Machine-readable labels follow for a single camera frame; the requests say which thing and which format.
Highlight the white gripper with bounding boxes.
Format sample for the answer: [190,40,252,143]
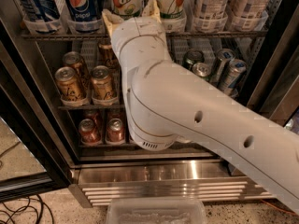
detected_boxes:
[102,0,171,71]

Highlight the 7up can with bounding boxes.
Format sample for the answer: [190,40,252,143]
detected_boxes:
[112,0,142,20]
[153,0,187,20]

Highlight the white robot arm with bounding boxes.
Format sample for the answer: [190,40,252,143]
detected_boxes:
[102,0,299,213]

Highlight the pepsi can front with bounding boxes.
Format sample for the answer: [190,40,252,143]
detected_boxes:
[65,0,100,22]

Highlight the gold lacroix can rear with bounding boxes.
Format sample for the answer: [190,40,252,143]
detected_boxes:
[98,42,119,69]

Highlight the gold lacroix can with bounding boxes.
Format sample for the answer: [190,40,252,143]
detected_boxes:
[91,65,117,101]
[55,66,86,102]
[63,51,90,90]
[98,42,119,69]

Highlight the green lacroix can right rear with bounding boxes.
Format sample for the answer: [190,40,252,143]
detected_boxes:
[182,49,205,70]

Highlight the green lacroix can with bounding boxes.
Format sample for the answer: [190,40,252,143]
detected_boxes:
[182,49,205,70]
[192,63,211,81]

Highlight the gold lacroix can back left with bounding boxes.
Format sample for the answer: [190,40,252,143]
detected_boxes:
[63,51,90,90]

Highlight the white can label back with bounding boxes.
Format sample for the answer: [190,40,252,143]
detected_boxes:
[194,0,228,20]

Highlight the green lacroix can right front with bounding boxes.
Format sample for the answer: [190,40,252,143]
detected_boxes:
[192,63,211,81]

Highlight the gold lacroix can front left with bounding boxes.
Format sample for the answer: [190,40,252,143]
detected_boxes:
[55,66,86,102]

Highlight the red can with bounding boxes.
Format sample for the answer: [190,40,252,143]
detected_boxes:
[107,118,124,142]
[83,109,102,128]
[78,119,101,143]
[107,109,125,121]

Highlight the silver blue can rear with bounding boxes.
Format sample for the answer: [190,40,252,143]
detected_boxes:
[210,49,235,86]

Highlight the silver blue can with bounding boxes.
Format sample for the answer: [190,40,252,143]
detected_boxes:
[218,59,247,95]
[210,49,235,86]

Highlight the red can rear left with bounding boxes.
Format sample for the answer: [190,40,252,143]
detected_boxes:
[83,109,102,128]

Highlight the silver blue can front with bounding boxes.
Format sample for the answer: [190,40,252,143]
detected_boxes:
[218,59,247,95]

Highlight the white can far right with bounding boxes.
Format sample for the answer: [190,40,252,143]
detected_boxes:
[231,0,270,19]

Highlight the red can front left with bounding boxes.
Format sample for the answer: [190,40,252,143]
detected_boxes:
[78,119,101,143]

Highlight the right fridge glass door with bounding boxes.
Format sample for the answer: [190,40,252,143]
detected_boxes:
[247,7,299,126]

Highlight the fridge glass door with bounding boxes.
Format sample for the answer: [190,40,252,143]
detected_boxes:
[247,7,299,126]
[0,22,71,202]

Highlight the left fridge glass door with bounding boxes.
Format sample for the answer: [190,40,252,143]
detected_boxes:
[0,22,71,202]

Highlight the steel fridge grille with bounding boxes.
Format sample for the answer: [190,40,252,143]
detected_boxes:
[69,160,273,207]

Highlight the clear plastic bin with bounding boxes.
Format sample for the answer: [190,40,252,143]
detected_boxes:
[106,197,207,224]

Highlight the black cables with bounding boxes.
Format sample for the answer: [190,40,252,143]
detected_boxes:
[0,193,55,224]

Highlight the orange cable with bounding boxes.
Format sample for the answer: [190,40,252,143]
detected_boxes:
[261,199,299,217]

